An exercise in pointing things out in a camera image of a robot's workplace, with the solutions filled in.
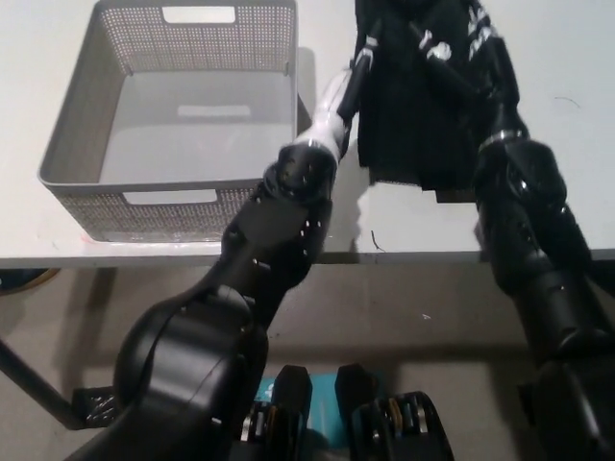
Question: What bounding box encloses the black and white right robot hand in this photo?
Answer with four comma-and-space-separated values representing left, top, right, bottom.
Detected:
407, 0, 529, 144

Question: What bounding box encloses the grey perforated plastic basket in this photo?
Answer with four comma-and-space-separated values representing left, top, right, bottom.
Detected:
37, 0, 311, 243

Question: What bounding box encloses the dark object with yellow rim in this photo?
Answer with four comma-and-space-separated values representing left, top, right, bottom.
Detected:
0, 268, 62, 295

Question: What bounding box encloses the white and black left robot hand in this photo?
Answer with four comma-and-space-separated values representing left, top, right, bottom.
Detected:
314, 18, 385, 140

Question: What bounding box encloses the dark green fabric lunch bag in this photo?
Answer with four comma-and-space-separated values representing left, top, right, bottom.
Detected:
353, 0, 510, 192

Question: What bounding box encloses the black and teal robot body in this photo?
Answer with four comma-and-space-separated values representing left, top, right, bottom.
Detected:
230, 363, 455, 461

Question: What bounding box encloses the dark metal table leg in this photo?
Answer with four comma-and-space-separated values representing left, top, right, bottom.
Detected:
0, 335, 90, 431

